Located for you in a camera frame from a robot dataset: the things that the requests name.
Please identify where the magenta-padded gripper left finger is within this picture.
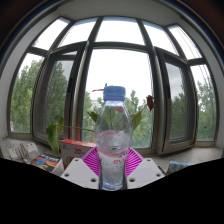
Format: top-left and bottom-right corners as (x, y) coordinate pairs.
(59, 146), (101, 191)

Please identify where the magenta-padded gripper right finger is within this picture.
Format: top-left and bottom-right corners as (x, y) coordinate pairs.
(123, 147), (165, 191)

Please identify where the clear blue-capped water bottle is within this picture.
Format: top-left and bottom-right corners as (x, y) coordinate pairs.
(94, 85), (134, 191)

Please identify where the white and red filament box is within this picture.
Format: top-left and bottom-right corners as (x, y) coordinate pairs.
(59, 138), (98, 170)

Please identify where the light blue tissue pack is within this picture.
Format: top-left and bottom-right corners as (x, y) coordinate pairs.
(166, 160), (195, 176)

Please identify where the potted plant with red flowers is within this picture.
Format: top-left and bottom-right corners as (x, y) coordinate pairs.
(45, 83), (156, 155)

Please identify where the brown framed bay window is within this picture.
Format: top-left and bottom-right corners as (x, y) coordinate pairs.
(6, 14), (222, 156)

